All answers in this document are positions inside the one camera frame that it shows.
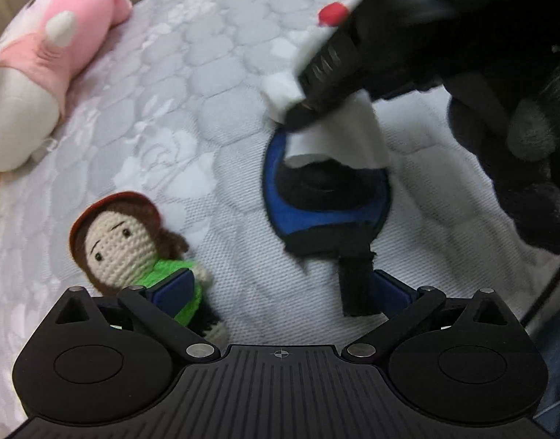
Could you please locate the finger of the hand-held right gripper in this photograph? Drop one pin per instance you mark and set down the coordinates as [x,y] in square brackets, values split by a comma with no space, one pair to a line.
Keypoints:
[328,77]

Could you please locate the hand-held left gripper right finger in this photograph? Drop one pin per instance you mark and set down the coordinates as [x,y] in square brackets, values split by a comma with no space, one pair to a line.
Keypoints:
[394,291]

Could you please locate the pink and white plush toy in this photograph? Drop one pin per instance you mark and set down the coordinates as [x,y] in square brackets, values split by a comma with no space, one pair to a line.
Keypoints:
[74,9]

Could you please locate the red and white rocket toy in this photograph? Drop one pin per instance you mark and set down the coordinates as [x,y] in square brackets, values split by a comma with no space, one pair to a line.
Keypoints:
[335,13]

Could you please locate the crochet doll with red hat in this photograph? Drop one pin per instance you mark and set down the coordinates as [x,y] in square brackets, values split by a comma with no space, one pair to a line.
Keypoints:
[117,242]

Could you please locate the person's leg in jeans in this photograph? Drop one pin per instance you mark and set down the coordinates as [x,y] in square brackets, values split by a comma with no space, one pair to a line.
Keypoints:
[557,375]

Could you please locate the white wipe cloth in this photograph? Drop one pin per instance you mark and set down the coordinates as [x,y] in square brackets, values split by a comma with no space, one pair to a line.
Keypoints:
[353,132]

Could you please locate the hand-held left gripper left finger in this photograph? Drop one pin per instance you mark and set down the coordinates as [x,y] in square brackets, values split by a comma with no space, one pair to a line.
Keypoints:
[174,290]

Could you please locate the blue and black fabric container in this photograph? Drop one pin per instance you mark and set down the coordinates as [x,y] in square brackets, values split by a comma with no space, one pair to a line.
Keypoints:
[307,224]

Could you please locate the person's right hand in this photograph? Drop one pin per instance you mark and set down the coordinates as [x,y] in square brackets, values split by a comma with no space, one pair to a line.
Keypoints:
[531,132]

